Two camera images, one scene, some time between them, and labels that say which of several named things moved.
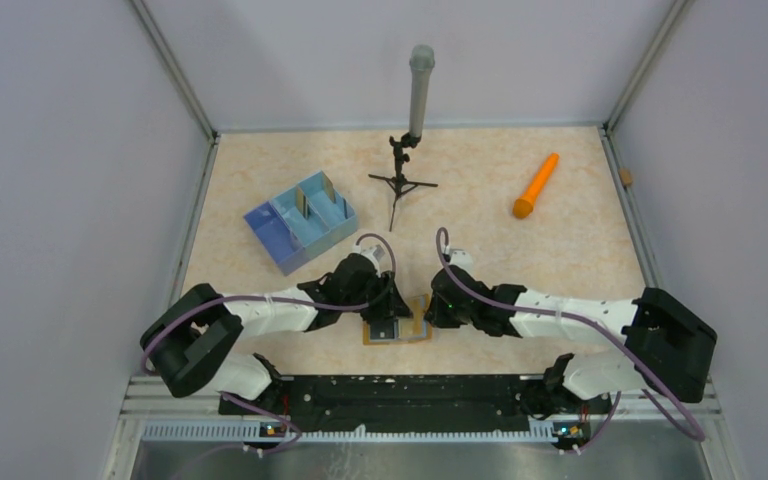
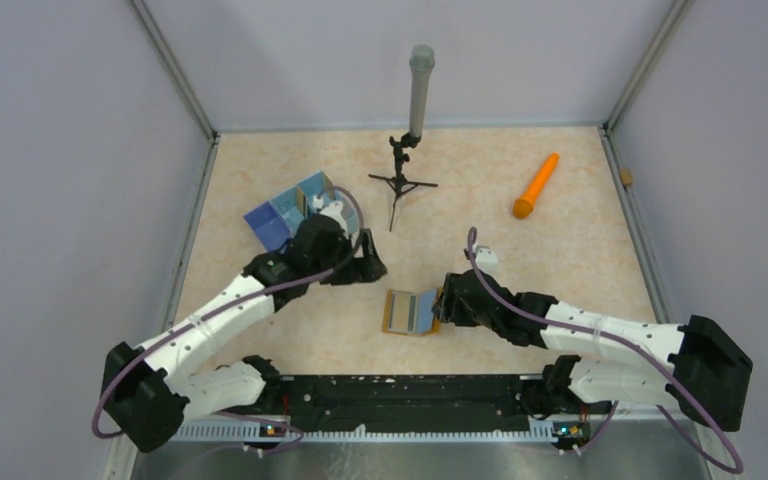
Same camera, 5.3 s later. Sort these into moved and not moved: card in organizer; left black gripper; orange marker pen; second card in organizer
Moved: left black gripper
Not moved: card in organizer; second card in organizer; orange marker pen
